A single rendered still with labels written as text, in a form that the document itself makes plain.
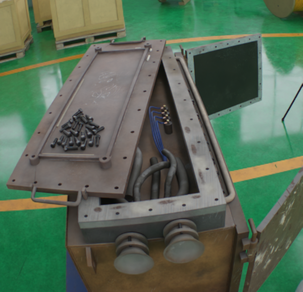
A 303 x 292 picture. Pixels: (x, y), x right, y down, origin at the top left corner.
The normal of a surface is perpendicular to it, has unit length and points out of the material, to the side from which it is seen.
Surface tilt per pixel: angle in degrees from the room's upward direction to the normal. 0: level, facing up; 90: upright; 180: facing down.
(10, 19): 90
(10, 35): 90
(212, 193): 0
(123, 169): 0
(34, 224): 0
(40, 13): 90
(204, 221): 90
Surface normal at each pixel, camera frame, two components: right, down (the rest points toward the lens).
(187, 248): 0.11, 0.55
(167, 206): -0.09, -0.82
